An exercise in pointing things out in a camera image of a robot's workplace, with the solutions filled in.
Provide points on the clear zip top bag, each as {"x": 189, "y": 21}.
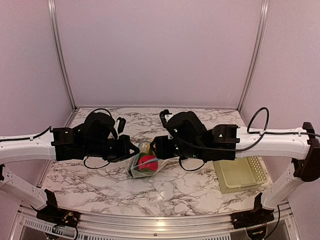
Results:
{"x": 143, "y": 151}

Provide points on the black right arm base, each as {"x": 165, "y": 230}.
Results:
{"x": 255, "y": 216}

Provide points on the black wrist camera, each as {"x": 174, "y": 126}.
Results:
{"x": 165, "y": 116}
{"x": 121, "y": 124}

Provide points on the yellow fake fruit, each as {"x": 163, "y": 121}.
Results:
{"x": 149, "y": 150}

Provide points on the red fake apple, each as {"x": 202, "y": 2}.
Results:
{"x": 148, "y": 162}

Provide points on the left aluminium frame post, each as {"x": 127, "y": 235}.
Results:
{"x": 59, "y": 51}

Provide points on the front aluminium table rail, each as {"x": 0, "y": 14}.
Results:
{"x": 98, "y": 226}

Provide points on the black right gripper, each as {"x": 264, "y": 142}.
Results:
{"x": 162, "y": 152}

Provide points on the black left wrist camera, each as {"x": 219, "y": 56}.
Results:
{"x": 121, "y": 124}

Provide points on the right aluminium frame post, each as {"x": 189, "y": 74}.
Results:
{"x": 262, "y": 22}

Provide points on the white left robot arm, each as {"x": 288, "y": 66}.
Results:
{"x": 53, "y": 144}

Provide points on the pale green plastic basket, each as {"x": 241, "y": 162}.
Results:
{"x": 242, "y": 174}

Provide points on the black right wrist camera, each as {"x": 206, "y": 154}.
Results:
{"x": 165, "y": 116}

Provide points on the aluminium frame post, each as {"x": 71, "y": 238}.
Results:
{"x": 59, "y": 51}
{"x": 262, "y": 22}

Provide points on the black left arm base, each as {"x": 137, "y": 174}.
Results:
{"x": 56, "y": 215}

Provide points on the fake bok choy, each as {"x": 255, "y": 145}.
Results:
{"x": 145, "y": 172}

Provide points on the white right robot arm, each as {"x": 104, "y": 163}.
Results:
{"x": 301, "y": 144}

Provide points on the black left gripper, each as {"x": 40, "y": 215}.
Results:
{"x": 125, "y": 144}

